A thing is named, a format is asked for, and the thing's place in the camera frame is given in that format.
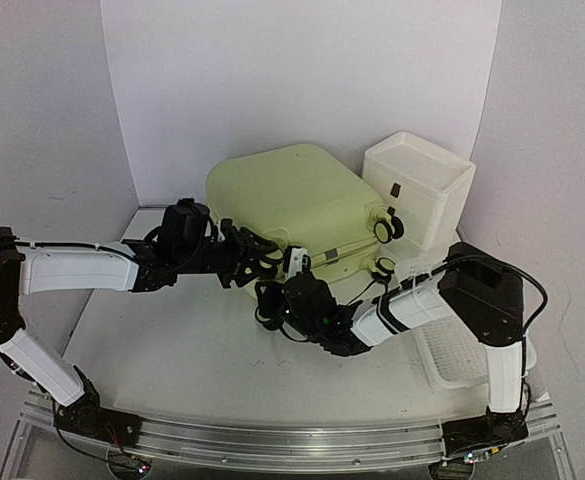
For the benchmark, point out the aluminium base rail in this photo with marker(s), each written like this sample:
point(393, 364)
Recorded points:
point(383, 432)

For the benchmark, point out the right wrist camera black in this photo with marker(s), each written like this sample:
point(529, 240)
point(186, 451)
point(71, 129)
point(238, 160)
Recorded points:
point(308, 304)

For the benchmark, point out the white perforated plastic basket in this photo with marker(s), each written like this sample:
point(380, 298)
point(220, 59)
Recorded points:
point(451, 355)

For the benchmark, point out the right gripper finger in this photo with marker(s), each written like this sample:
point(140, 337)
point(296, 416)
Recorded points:
point(269, 316)
point(270, 294)

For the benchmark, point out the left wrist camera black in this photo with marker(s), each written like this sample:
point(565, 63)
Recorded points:
point(183, 226)

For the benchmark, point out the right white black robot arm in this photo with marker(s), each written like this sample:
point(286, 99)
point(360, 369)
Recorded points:
point(484, 293)

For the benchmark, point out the pale green hard-shell suitcase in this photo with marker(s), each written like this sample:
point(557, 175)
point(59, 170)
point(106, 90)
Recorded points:
point(301, 196)

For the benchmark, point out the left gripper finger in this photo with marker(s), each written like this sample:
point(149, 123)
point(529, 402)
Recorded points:
point(248, 244)
point(242, 273)

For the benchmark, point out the white three-drawer storage cabinet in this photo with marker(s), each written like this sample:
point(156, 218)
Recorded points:
point(426, 185)

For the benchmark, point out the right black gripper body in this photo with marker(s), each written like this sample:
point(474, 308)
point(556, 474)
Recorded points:
point(270, 304)

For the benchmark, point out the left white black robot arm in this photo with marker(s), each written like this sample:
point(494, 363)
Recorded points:
point(32, 267)

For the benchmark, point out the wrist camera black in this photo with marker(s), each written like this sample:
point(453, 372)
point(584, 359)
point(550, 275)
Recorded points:
point(183, 226)
point(308, 304)

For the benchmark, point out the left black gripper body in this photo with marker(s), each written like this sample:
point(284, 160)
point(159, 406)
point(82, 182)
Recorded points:
point(212, 258)

